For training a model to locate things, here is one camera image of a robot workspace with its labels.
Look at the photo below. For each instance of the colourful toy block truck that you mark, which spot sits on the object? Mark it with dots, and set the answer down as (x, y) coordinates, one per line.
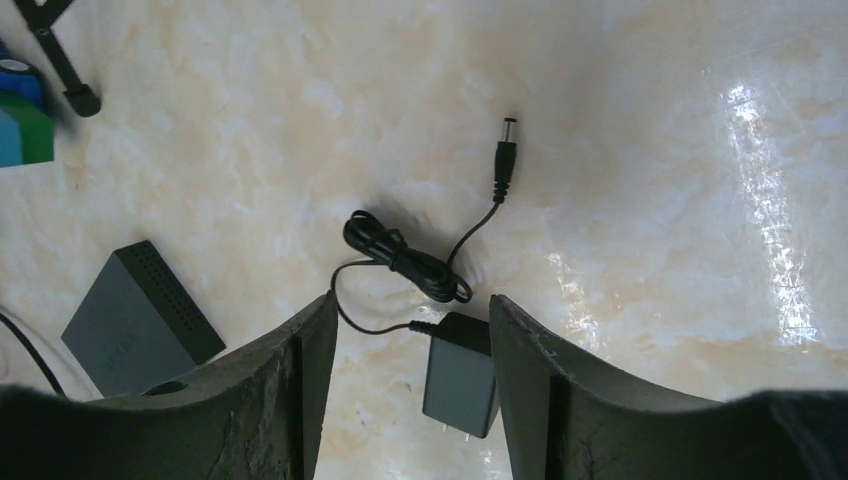
(27, 129)

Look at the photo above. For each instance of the black tripod mic stand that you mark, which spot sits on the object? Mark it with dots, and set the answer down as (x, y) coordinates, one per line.
(39, 19)

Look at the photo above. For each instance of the black switch power adapter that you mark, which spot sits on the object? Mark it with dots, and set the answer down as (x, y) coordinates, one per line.
(460, 386)

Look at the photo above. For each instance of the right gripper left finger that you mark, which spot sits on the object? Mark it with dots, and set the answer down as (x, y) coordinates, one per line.
(255, 413)

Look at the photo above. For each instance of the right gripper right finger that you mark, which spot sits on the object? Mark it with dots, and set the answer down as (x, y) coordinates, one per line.
(568, 414)

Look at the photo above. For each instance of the black network switch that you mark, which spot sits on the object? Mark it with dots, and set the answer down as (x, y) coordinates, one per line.
(137, 327)

